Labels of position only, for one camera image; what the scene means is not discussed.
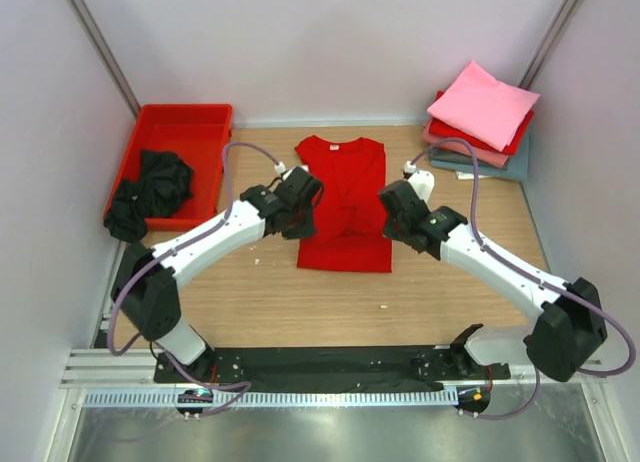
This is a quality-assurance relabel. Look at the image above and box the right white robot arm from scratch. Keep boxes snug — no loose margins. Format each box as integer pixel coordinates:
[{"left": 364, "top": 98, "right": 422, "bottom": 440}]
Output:
[{"left": 378, "top": 180, "right": 607, "bottom": 382}]

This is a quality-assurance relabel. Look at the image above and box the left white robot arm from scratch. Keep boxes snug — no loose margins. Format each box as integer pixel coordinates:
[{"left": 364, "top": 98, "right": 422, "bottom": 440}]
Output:
[{"left": 107, "top": 166, "right": 324, "bottom": 366}]

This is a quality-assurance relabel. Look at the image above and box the folded white t shirt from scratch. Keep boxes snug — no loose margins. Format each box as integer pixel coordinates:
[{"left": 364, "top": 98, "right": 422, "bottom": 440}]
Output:
[{"left": 455, "top": 171, "right": 491, "bottom": 180}]

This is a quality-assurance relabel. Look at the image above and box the folded salmon t shirt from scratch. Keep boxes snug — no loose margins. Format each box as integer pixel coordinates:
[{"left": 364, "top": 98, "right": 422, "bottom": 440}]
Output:
[{"left": 422, "top": 121, "right": 509, "bottom": 168}]

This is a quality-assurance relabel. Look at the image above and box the red plastic bin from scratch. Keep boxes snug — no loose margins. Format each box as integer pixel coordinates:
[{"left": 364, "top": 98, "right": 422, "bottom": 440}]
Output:
[{"left": 111, "top": 104, "right": 233, "bottom": 232}]

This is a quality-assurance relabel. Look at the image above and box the folded grey t shirt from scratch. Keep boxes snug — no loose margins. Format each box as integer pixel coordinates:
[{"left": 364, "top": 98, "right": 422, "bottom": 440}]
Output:
[{"left": 429, "top": 131, "right": 531, "bottom": 182}]

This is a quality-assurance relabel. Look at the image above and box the folded pink t shirt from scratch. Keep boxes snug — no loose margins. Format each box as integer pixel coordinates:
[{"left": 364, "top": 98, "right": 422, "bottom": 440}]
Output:
[{"left": 427, "top": 61, "right": 540, "bottom": 151}]

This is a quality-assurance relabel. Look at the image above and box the black t shirt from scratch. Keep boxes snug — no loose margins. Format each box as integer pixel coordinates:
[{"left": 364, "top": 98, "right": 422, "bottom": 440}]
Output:
[{"left": 103, "top": 150, "right": 194, "bottom": 243}]

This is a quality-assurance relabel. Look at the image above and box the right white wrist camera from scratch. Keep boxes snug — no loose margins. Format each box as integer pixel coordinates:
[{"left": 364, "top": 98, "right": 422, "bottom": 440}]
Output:
[{"left": 403, "top": 161, "right": 435, "bottom": 204}]

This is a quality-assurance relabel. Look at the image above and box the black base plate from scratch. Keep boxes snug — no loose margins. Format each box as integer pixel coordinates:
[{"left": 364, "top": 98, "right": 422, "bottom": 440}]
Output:
[{"left": 187, "top": 345, "right": 511, "bottom": 394}]

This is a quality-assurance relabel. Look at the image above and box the white slotted cable duct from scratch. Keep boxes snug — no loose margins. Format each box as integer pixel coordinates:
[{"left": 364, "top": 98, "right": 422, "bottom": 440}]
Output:
[{"left": 83, "top": 387, "right": 458, "bottom": 409}]

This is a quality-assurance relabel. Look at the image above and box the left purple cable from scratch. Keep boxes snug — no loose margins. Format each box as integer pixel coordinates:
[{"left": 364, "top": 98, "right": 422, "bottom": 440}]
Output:
[{"left": 107, "top": 141, "right": 289, "bottom": 416}]

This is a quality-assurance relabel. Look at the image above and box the right aluminium frame post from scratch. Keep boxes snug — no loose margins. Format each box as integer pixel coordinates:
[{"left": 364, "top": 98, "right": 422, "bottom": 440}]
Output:
[{"left": 519, "top": 0, "right": 584, "bottom": 90}]

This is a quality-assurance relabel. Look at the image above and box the aluminium frame post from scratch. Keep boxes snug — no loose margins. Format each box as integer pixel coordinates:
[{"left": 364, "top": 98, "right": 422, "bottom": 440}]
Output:
[
  {"left": 519, "top": 0, "right": 584, "bottom": 90},
  {"left": 67, "top": 0, "right": 141, "bottom": 118}
]

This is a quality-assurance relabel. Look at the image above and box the left aluminium frame post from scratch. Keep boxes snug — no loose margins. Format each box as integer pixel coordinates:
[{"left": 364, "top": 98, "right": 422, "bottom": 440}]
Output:
[{"left": 67, "top": 0, "right": 141, "bottom": 118}]

